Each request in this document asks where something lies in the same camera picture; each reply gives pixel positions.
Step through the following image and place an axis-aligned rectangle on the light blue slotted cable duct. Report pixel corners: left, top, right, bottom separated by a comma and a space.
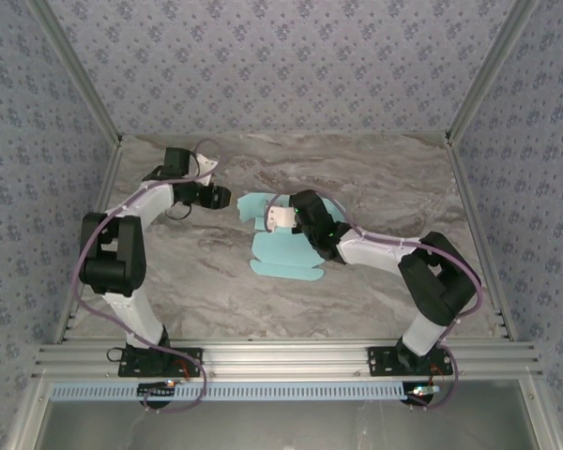
50, 382, 404, 403

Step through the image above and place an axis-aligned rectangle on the aluminium table side rail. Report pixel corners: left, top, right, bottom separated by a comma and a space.
53, 140, 123, 346
445, 140, 518, 343

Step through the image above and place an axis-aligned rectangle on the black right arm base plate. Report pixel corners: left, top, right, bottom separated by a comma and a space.
365, 345, 454, 377

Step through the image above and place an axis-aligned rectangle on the wide aluminium frame rail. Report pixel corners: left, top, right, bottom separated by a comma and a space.
31, 341, 544, 382

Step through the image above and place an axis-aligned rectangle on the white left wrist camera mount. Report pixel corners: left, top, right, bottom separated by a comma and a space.
192, 152, 221, 178

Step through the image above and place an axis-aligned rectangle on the small circuit board with LED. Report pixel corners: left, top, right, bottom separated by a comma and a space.
138, 381, 178, 398
405, 383, 440, 398

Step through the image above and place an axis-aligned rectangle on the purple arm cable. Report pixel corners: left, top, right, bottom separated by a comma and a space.
264, 190, 484, 412
72, 138, 222, 414

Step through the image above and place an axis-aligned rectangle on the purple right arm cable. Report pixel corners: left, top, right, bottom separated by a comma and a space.
264, 190, 484, 412

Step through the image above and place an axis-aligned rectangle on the light blue paper box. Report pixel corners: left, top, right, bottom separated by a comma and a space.
236, 190, 343, 284

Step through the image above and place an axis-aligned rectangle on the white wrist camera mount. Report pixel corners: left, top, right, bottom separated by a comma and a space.
192, 152, 221, 178
266, 204, 298, 234

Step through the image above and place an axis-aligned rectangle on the short aluminium frame leg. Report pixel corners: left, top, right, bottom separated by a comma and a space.
520, 379, 563, 450
4, 379, 53, 450

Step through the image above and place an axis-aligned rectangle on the aluminium frame post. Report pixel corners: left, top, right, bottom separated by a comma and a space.
444, 0, 543, 147
27, 0, 124, 147

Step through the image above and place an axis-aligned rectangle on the grey metal panel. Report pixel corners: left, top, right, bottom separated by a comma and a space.
41, 400, 540, 450

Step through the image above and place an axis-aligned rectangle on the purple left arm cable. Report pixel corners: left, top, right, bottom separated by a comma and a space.
72, 138, 222, 414

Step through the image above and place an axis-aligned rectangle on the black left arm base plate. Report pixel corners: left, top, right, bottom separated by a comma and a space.
117, 347, 204, 379

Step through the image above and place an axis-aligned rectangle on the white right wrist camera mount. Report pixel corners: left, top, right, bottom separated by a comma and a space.
266, 204, 298, 234

